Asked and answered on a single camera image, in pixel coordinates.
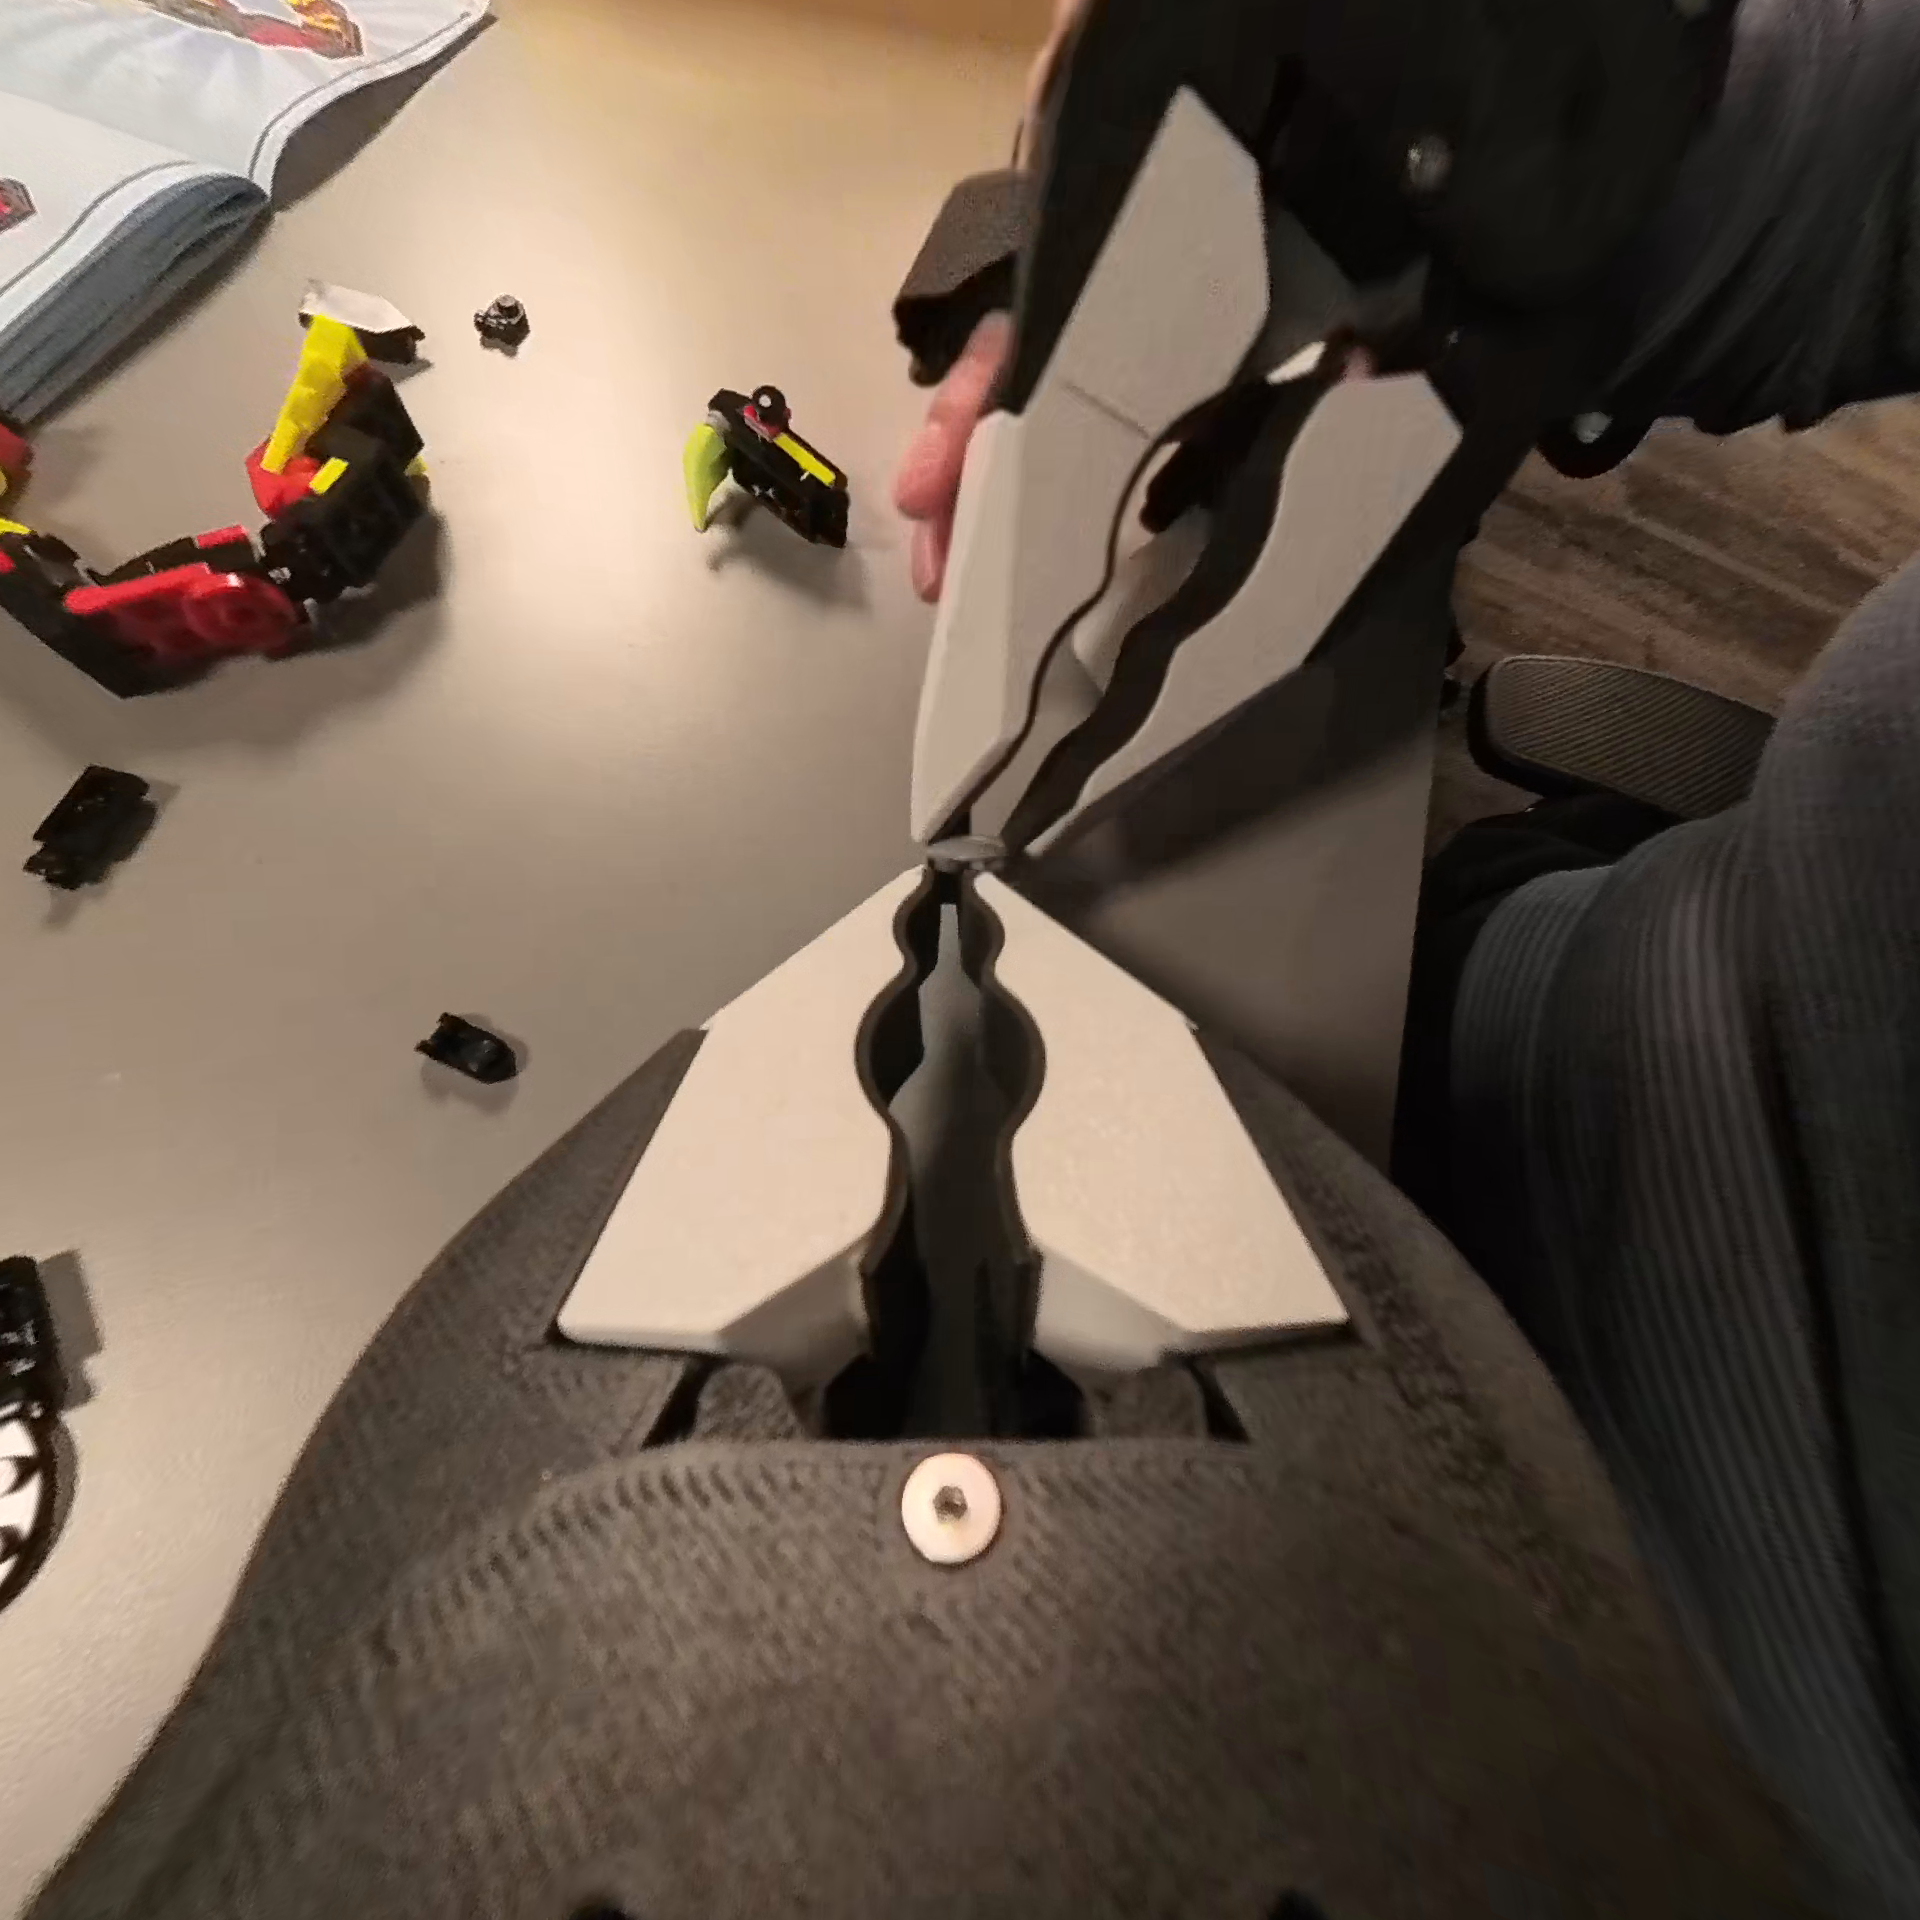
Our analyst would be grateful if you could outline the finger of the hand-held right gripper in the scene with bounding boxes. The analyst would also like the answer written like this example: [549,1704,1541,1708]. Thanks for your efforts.
[906,82,1360,846]
[990,342,1470,858]

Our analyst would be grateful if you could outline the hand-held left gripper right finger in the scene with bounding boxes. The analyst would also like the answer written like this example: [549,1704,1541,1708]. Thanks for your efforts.
[951,865,1351,1379]

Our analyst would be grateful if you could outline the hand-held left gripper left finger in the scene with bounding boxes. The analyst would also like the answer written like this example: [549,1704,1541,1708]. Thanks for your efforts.
[554,865,962,1403]

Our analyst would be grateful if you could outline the person's right forearm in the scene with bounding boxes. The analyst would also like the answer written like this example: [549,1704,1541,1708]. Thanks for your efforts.
[1693,0,1920,440]

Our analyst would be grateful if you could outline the small black lego clip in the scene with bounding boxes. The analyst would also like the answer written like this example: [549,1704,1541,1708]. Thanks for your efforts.
[413,1011,522,1086]

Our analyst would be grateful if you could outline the black lego slope brick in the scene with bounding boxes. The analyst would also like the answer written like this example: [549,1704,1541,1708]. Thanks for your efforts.
[296,278,427,366]

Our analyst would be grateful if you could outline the black rectangular lego plate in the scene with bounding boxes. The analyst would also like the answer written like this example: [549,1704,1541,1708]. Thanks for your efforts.
[0,1251,74,1403]

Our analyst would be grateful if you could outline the black lego plate with clip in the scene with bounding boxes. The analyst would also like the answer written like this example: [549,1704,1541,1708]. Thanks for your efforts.
[21,764,155,889]

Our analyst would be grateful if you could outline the round black studded lego plate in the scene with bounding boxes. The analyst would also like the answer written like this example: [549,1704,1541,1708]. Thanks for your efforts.
[0,1394,78,1614]

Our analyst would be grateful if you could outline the red black yellow lego snake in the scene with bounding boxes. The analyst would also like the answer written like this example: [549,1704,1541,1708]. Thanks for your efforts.
[0,306,438,699]

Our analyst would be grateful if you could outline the lego instruction booklet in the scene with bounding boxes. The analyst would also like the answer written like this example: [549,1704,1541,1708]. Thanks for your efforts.
[0,0,494,425]

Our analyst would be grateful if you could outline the person's right hand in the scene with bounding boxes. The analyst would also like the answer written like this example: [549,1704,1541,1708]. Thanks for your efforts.
[892,306,1026,605]

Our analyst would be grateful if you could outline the black mesh office chair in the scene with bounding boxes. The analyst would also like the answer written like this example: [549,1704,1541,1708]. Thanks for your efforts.
[1462,653,1779,824]

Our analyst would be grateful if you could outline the person's grey ribbed pants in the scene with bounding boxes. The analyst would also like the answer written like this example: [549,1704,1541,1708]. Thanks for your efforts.
[1445,554,1920,1920]

